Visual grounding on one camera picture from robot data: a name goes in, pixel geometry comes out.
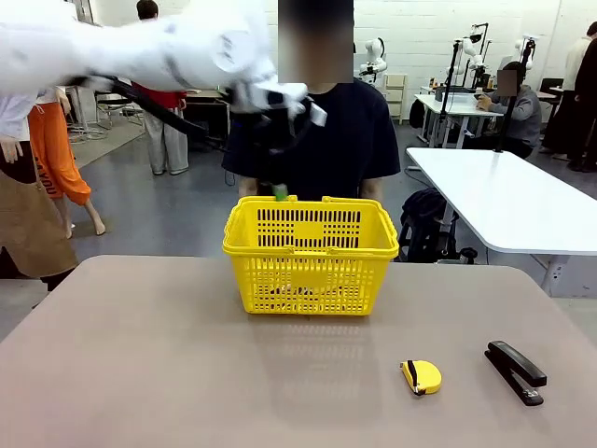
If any person in red hoodie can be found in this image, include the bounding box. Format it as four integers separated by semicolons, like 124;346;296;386
132;0;191;177

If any black left arm cable sleeve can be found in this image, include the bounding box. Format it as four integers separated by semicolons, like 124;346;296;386
60;73;226;151

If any thin black left gripper cable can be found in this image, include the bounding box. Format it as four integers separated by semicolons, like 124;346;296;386
268;97;321;156

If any black tripod stand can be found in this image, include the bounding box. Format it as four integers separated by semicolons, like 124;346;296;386
437;40;463;136

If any white background desk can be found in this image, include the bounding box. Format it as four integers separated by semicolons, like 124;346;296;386
413;91;506;148

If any black chair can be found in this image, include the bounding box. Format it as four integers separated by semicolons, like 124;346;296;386
95;91;144;130

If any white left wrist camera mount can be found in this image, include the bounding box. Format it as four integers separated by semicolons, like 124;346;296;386
263;82;328;128

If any black stapler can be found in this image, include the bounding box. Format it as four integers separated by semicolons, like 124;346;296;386
483;340;548;407

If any person's left forearm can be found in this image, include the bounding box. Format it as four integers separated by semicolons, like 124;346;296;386
358;179;382;202

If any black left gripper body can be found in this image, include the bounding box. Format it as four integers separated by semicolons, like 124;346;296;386
229;88;319;187

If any black clamped camera pole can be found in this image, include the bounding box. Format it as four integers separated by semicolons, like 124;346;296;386
494;39;536;154

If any yellow plastic shopping basket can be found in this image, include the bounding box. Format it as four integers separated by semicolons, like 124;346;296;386
221;194;401;317

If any black backpack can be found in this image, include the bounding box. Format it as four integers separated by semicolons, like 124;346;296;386
398;188;479;265

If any person in navy t-shirt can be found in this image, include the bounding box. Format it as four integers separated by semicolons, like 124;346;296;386
221;0;402;202

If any mannequin with orange pants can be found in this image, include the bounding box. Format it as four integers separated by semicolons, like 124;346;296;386
27;86;107;239

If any person's right forearm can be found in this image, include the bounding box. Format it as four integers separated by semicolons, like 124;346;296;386
237;176;260;201

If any yellow tape measure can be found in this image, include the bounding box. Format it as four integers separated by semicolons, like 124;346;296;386
399;358;443;397

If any white shelf unit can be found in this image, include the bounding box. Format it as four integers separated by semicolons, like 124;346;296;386
381;73;410;125

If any standing person in cream top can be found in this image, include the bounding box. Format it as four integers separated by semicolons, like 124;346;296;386
540;21;597;162

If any standing person in black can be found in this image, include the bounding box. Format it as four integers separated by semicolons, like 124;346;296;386
572;50;597;173

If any large white table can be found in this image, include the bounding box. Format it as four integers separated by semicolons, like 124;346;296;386
405;147;597;257

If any white background robot on desk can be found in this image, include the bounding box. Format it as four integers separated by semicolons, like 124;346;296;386
459;22;491;90

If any seated person in grey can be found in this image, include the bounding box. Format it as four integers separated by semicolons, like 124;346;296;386
478;60;543;160

